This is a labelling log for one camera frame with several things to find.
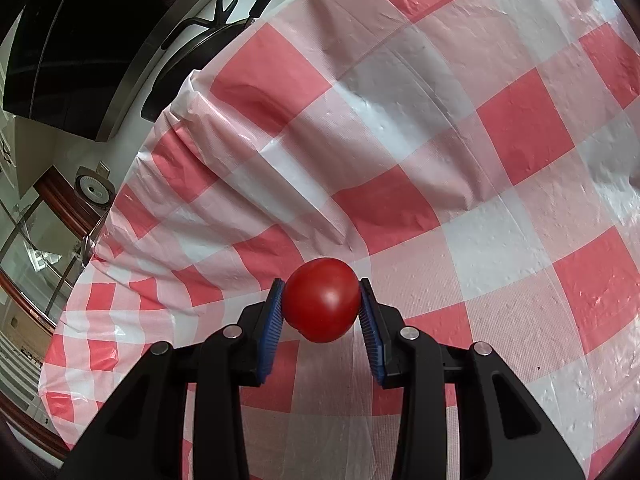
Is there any red tomato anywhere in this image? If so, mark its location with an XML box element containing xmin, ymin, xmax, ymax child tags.
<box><xmin>283</xmin><ymin>257</ymin><xmax>361</xmax><ymax>344</ymax></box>

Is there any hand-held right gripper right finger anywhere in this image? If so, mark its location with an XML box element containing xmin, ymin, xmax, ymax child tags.
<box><xmin>358</xmin><ymin>277</ymin><xmax>586</xmax><ymax>480</ymax></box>

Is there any red white checkered plastic tablecloth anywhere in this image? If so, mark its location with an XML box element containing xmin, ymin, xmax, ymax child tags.
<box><xmin>37</xmin><ymin>0</ymin><xmax>640</xmax><ymax>480</ymax></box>

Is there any black frying pan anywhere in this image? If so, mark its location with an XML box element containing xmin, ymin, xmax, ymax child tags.
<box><xmin>141</xmin><ymin>0</ymin><xmax>323</xmax><ymax>123</ymax></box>

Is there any round metal wall fixture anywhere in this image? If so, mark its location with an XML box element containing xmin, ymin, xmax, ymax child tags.
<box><xmin>74</xmin><ymin>160</ymin><xmax>117</xmax><ymax>208</ymax></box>

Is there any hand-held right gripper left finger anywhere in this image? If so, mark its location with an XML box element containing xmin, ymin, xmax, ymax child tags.
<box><xmin>59</xmin><ymin>277</ymin><xmax>287</xmax><ymax>480</ymax></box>

